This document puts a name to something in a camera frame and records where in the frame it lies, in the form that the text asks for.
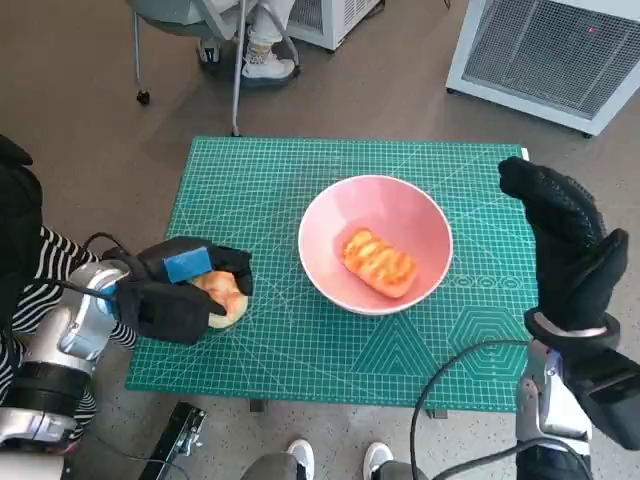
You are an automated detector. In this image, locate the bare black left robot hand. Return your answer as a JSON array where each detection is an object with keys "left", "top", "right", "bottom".
[{"left": 135, "top": 236, "right": 255, "bottom": 298}]

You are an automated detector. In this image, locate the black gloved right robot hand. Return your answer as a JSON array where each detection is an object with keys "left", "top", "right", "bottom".
[{"left": 498, "top": 155, "right": 630, "bottom": 332}]

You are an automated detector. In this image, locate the round toy bread bun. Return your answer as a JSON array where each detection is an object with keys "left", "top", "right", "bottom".
[{"left": 191, "top": 269, "right": 250, "bottom": 330}]

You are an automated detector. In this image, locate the pink bowl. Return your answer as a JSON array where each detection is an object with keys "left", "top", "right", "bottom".
[{"left": 298, "top": 174, "right": 455, "bottom": 316}]

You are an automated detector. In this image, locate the long braided toy bread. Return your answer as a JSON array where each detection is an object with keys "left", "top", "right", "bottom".
[{"left": 342, "top": 227, "right": 419, "bottom": 300}]

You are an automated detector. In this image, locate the green cutting mat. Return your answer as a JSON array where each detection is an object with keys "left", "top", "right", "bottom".
[{"left": 124, "top": 135, "right": 539, "bottom": 414}]

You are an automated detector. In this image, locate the silver metal pole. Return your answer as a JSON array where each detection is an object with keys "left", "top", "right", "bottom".
[{"left": 230, "top": 0, "right": 250, "bottom": 137}]

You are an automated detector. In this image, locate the person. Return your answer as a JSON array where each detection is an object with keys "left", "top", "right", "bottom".
[
  {"left": 197, "top": 0, "right": 301, "bottom": 86},
  {"left": 239, "top": 438, "right": 421, "bottom": 480},
  {"left": 0, "top": 133, "right": 139, "bottom": 446}
]

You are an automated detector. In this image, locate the large white mesh-front cabinet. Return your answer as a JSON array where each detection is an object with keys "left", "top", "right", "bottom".
[{"left": 445, "top": 0, "right": 640, "bottom": 137}]

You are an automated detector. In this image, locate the grey office chair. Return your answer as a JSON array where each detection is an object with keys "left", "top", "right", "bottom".
[{"left": 127, "top": 0, "right": 241, "bottom": 105}]

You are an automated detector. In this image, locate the small white cabinet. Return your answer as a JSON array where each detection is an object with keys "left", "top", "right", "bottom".
[{"left": 284, "top": 0, "right": 386, "bottom": 50}]

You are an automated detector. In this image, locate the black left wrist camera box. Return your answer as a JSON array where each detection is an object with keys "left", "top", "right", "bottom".
[{"left": 115, "top": 279, "right": 227, "bottom": 346}]

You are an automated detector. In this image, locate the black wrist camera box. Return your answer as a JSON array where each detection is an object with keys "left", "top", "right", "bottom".
[
  {"left": 559, "top": 344, "right": 640, "bottom": 451},
  {"left": 115, "top": 279, "right": 227, "bottom": 346}
]

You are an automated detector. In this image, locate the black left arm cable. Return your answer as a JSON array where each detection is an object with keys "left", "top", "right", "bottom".
[{"left": 79, "top": 231, "right": 137, "bottom": 274}]

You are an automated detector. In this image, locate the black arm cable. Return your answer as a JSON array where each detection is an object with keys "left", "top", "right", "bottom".
[
  {"left": 409, "top": 339, "right": 532, "bottom": 480},
  {"left": 79, "top": 231, "right": 137, "bottom": 274}
]

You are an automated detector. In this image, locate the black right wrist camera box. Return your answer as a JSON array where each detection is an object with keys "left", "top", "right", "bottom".
[{"left": 559, "top": 344, "right": 640, "bottom": 451}]

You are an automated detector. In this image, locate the black metal bracket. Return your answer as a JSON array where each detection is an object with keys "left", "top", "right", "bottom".
[{"left": 138, "top": 401, "right": 209, "bottom": 480}]

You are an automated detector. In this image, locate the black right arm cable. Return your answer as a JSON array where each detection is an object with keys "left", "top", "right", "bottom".
[{"left": 409, "top": 339, "right": 532, "bottom": 480}]

